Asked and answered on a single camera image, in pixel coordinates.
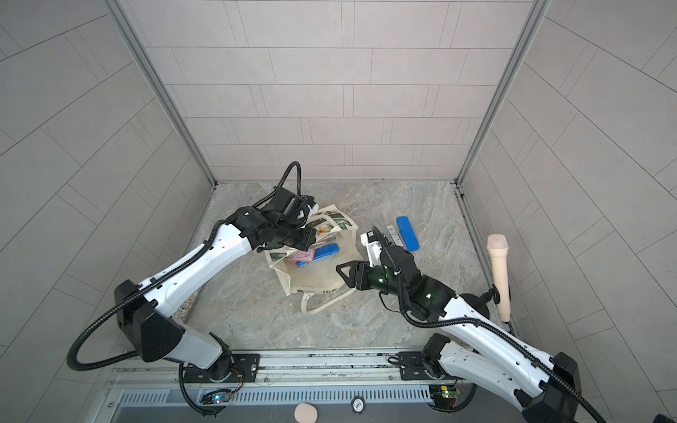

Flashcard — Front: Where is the green circuit board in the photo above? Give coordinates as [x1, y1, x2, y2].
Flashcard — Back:
[201, 389, 237, 405]
[428, 384, 460, 409]

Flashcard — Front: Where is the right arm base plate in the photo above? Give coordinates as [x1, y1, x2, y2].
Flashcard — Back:
[395, 352, 448, 381]

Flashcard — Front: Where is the blue plastic case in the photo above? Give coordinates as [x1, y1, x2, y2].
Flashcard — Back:
[396, 216, 421, 252]
[296, 243, 340, 267]

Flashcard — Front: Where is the beige microphone on stand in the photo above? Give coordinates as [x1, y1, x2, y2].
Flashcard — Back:
[487, 234, 511, 324]

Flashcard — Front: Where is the round beige disc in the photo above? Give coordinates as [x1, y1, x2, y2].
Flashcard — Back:
[294, 403, 318, 423]

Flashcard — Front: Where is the right green circuit board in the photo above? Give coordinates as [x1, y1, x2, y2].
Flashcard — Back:
[428, 384, 460, 409]

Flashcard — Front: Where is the aluminium rail frame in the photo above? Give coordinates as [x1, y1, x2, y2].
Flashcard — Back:
[84, 348, 480, 422]

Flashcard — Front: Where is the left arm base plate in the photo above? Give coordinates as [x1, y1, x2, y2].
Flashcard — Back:
[183, 352, 261, 384]

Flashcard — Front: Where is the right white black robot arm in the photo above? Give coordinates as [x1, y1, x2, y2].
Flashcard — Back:
[336, 229, 582, 422]

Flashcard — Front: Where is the left green circuit board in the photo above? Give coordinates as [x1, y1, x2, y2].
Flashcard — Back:
[201, 389, 237, 405]

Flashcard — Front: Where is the cream canvas tote bag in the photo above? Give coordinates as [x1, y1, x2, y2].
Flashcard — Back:
[266, 204, 362, 315]

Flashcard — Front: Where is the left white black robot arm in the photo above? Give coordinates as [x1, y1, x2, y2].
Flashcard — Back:
[115, 188, 318, 382]

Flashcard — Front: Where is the pink plastic case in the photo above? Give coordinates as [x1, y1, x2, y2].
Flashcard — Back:
[285, 250, 315, 264]

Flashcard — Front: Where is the round black white button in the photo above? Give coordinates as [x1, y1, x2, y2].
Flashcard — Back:
[351, 396, 366, 414]

